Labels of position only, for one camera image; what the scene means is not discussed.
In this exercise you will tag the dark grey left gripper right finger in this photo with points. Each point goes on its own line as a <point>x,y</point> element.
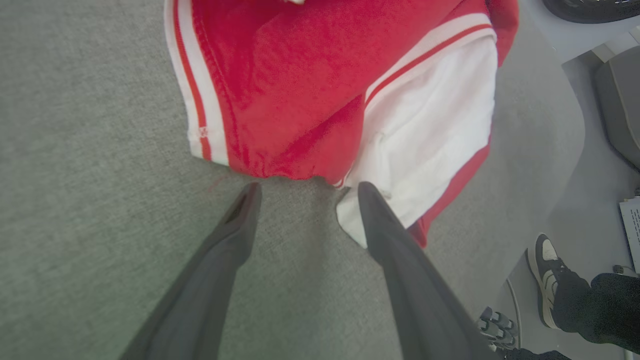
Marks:
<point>415,290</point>

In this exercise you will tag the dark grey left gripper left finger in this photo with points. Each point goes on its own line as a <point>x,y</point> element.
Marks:
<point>210,280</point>

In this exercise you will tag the red white sports jersey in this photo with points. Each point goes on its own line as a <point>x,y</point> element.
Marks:
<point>300,100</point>

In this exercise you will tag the black white sneaker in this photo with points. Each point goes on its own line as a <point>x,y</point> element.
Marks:
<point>545,272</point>

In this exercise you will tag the black trouser leg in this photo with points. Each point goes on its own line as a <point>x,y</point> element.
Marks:
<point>600,310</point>

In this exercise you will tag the grey fabric sofa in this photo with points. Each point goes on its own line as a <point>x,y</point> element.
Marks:
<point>75,150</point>

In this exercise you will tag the white printed paper sheet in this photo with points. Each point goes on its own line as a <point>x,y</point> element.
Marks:
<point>633,230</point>

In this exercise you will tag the grey plastic housing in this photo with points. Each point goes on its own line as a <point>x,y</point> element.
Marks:
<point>622,100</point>

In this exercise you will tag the black round wheel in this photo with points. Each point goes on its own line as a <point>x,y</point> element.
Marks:
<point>590,11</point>

